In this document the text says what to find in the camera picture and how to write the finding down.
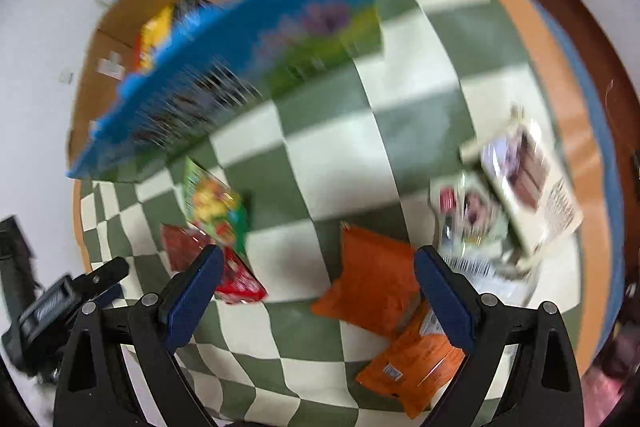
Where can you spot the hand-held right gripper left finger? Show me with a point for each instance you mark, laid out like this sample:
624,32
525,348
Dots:
192,299

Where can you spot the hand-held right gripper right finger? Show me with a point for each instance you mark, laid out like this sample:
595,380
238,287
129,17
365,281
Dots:
447,304

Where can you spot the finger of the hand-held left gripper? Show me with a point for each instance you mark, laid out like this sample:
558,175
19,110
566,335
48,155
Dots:
112,293
105,273

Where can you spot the red snack packet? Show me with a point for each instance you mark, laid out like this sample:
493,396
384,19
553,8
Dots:
241,279

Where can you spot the silver snack packet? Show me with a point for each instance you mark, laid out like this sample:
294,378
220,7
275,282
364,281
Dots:
487,269

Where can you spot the puffy orange snack packet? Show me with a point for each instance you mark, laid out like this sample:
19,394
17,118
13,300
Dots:
375,277

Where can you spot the small white green snack packet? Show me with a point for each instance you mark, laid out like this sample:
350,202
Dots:
470,212

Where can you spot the beige biscuit stick packet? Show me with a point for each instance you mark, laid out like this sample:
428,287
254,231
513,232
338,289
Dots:
530,187

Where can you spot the yellow and black snack packet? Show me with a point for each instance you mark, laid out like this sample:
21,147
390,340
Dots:
155,37

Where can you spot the pink cloth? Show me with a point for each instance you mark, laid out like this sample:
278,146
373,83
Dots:
606,389

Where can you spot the green white checkered mat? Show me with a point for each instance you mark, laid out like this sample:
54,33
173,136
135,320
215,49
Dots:
350,147

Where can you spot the blue bedsheet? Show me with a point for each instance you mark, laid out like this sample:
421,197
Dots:
592,107

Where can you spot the white wall socket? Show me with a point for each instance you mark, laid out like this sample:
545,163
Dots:
65,76

